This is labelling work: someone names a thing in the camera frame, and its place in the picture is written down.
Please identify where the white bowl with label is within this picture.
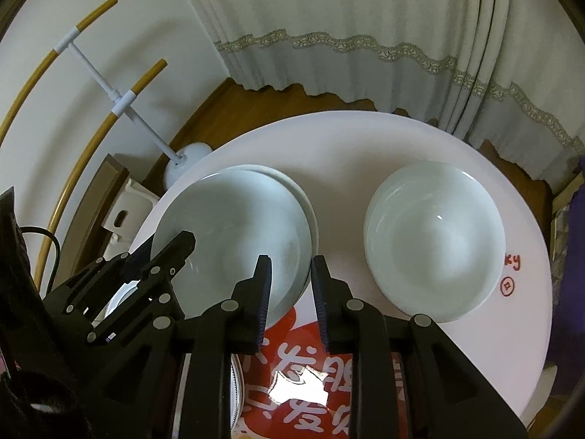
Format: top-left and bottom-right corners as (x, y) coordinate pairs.
(151, 170), (312, 327)

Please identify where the grey-rimmed white plate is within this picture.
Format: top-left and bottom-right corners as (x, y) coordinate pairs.
(103, 281), (244, 430)

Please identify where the large white bowl back left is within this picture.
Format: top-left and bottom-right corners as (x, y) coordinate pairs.
(219, 164), (320, 257)

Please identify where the white barre stand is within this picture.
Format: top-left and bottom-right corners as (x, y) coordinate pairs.
(53, 26), (212, 190)

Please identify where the purple cloth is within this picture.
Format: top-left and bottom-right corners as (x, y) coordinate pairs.
(549, 183), (584, 378)

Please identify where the lower wooden ballet bar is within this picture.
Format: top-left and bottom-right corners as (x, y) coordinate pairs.
(34, 57), (169, 289)

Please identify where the wooden ballet bar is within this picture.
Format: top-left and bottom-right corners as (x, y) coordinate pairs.
(34, 57), (169, 289)
(0, 0), (118, 144)

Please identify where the upper wooden ballet bar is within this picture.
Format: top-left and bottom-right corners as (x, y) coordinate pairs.
(0, 0), (118, 144)

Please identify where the grey-white curtain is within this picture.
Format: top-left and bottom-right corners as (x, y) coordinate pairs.
(169, 0), (585, 194)

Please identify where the black braided cable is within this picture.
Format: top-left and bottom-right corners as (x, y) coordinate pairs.
(20, 224), (62, 299)

